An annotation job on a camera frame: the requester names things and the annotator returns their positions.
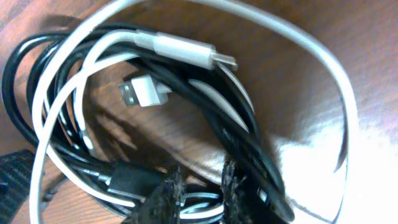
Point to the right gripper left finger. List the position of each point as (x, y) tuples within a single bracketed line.
[(163, 206)]

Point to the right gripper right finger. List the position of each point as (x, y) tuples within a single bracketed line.
[(240, 199)]

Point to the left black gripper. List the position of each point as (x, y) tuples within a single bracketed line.
[(16, 171)]

